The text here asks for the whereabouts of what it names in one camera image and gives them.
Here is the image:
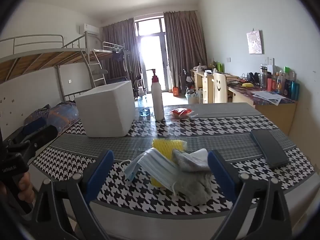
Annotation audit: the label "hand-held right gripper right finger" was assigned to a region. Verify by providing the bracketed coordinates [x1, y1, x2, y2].
[207, 150, 293, 240]

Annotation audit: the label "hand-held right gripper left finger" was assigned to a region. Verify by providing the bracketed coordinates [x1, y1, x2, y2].
[31, 150, 118, 240]

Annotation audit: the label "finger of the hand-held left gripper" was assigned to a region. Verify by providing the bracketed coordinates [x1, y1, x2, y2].
[15, 125, 58, 153]

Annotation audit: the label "white cloth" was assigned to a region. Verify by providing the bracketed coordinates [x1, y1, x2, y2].
[186, 148, 209, 167]

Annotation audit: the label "grey cloth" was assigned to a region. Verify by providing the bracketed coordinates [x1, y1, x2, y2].
[172, 149, 213, 205]

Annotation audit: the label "blue face mask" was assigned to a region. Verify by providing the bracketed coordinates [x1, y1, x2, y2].
[119, 147, 181, 195]

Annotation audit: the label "white foam box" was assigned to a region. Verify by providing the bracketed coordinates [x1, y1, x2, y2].
[75, 80, 135, 138]

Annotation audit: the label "yellow foam net sleeve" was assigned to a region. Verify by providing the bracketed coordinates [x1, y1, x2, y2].
[150, 139, 187, 188]

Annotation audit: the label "person's left hand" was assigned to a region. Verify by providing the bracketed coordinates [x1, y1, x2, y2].
[10, 172, 35, 207]

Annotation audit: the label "houndstooth tablecloth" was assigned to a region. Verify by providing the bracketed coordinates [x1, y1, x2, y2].
[32, 102, 315, 217]

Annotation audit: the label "dark rectangular case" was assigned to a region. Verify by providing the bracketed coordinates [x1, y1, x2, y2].
[250, 129, 290, 169]

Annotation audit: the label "red snack packet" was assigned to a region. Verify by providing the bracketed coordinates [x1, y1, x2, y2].
[170, 107, 198, 119]

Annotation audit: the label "clear bottle blue liquid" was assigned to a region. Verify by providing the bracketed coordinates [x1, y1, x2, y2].
[137, 89, 151, 117]

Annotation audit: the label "grey metal bunk bed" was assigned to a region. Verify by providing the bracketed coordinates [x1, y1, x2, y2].
[0, 34, 105, 135]
[92, 41, 133, 85]

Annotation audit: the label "light wooden desk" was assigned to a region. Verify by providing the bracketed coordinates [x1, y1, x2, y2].
[191, 69, 240, 104]
[227, 84, 298, 135]

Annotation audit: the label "white bucket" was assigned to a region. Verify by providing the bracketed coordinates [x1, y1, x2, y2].
[186, 90, 198, 104]

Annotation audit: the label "wooden smiley face chair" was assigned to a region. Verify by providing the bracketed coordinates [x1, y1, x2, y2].
[212, 72, 229, 103]

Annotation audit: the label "printed papers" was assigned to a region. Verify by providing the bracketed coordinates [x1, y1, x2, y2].
[251, 90, 285, 105]

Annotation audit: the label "white pump bottle red cap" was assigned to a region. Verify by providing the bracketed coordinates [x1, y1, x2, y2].
[151, 69, 165, 121]

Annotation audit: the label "group of toiletry bottles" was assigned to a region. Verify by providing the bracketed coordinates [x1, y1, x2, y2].
[260, 64, 300, 100]

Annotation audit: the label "hanging dark clothes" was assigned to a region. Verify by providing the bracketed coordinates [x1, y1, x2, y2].
[112, 49, 125, 62]

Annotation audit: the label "white air conditioner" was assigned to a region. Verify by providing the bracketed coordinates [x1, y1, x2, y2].
[79, 24, 99, 35]

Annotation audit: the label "brown curtain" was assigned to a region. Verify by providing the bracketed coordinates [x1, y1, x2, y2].
[164, 10, 208, 93]
[101, 17, 137, 80]

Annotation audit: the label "glass balcony door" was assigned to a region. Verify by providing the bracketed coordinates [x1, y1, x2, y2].
[134, 17, 167, 93]

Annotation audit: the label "cartoon wall poster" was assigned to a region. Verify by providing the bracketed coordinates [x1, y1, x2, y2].
[246, 30, 264, 54]

